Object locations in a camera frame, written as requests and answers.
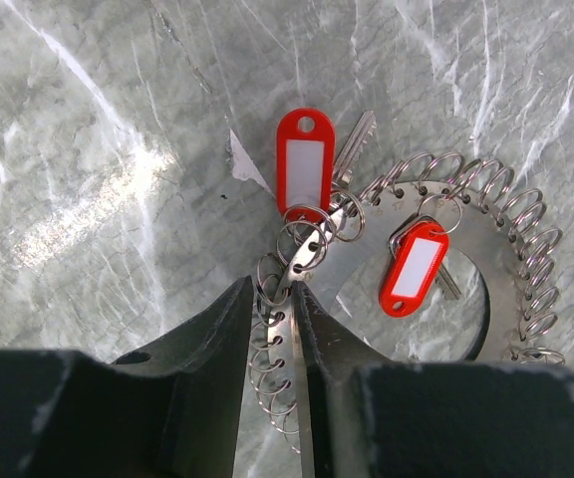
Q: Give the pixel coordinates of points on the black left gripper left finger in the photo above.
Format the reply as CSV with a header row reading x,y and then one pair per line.
x,y
168,409

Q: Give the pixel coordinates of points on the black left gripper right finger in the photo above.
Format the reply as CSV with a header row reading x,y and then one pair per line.
x,y
363,415

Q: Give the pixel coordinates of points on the red key tag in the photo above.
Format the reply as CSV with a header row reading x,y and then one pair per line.
x,y
305,151
418,250

